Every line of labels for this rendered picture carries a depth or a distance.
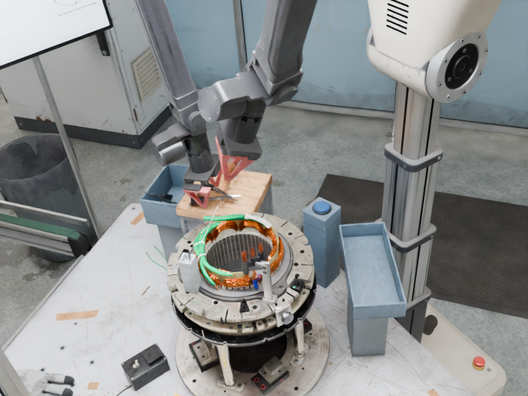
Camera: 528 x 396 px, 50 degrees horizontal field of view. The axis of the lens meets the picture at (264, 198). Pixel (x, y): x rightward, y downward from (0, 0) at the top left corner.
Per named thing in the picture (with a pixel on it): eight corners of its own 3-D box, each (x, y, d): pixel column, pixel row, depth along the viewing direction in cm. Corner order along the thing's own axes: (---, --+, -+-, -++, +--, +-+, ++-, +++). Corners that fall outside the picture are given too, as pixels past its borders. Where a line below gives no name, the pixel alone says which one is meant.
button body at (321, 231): (325, 289, 155) (324, 221, 139) (305, 277, 159) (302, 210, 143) (339, 273, 159) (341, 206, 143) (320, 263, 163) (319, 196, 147)
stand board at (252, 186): (177, 215, 144) (175, 208, 143) (204, 171, 158) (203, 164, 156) (250, 227, 139) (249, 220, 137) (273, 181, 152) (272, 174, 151)
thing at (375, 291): (396, 381, 132) (406, 303, 114) (350, 384, 132) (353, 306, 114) (378, 299, 151) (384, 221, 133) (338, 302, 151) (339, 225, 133)
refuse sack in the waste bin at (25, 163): (-2, 229, 274) (-32, 173, 252) (47, 182, 301) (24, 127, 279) (62, 245, 262) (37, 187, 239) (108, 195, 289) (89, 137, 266)
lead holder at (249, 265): (242, 275, 106) (240, 262, 104) (248, 259, 109) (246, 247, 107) (262, 277, 105) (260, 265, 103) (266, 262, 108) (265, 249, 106)
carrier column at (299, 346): (294, 358, 136) (289, 303, 123) (295, 350, 138) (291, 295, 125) (303, 361, 136) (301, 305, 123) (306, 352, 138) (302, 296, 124)
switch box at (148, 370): (124, 374, 139) (119, 361, 136) (159, 353, 143) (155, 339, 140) (135, 391, 135) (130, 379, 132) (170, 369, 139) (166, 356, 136)
